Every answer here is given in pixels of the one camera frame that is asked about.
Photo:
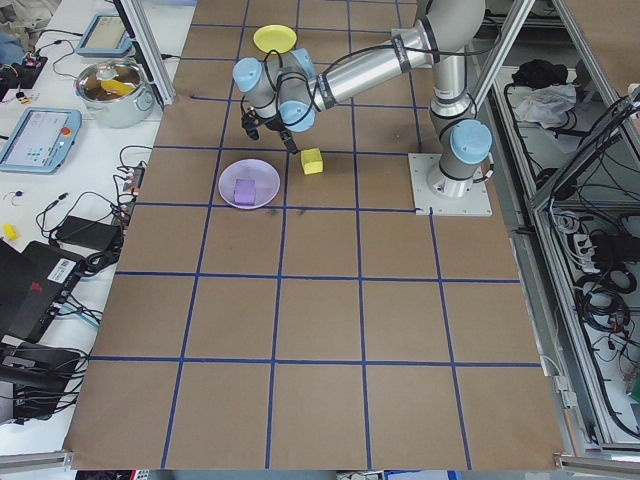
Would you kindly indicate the yellow foam block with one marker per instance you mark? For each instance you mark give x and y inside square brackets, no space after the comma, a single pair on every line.
[312,161]

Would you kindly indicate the purple foam block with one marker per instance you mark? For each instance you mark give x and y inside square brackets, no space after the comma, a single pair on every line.
[245,191]

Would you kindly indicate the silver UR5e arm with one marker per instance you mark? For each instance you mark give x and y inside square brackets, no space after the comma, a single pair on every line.
[360,76]

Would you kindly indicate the purple plate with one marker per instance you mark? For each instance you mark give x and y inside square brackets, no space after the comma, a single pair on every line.
[227,175]

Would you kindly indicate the yellow plate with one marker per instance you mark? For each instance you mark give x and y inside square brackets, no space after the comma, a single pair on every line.
[274,39]

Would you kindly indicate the black power strip red plugs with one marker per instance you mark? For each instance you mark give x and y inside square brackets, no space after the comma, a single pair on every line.
[134,181]

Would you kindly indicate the silver cooking pot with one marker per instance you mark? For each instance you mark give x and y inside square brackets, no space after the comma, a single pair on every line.
[120,112]

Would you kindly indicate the yellow plastic item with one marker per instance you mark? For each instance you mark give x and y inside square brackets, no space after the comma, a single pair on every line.
[117,87]

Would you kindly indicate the glass pot lid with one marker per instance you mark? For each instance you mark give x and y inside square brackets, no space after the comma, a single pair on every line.
[100,75]

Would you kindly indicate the blue teach pendant tablet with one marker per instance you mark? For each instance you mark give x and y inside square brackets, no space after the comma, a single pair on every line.
[102,35]
[40,140]

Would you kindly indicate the black power brick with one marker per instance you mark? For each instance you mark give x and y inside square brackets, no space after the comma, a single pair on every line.
[87,232]

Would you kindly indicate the red black circuit board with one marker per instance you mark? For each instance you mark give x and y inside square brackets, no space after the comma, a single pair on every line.
[32,62]

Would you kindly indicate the white cloth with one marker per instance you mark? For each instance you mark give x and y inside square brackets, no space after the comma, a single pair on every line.
[547,107]

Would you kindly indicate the black cloth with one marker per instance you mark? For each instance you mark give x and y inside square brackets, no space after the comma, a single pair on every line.
[540,72]

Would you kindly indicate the small black yellow gadget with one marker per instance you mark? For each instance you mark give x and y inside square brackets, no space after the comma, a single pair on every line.
[20,95]

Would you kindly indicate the blue fabric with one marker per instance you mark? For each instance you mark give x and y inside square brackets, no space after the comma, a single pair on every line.
[7,47]

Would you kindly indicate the small yellow item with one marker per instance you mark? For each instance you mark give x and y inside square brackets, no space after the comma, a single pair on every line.
[10,231]

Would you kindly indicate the black laptop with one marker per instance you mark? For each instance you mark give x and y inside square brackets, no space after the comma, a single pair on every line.
[30,285]

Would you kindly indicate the white power strip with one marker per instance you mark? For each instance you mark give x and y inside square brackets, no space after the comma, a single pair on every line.
[582,250]

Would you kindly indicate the black box device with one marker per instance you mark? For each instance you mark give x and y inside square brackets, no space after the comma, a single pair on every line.
[607,247]

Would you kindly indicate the black docking device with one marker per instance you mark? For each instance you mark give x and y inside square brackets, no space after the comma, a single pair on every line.
[35,370]

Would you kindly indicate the aluminium profile bar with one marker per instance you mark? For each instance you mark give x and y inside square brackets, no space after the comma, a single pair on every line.
[35,459]
[600,461]

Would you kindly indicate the aluminium profile post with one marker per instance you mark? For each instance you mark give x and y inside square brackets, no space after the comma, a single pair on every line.
[148,55]
[500,47]

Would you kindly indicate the V-shaped metal bar frame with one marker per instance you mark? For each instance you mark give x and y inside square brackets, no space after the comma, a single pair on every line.
[531,280]

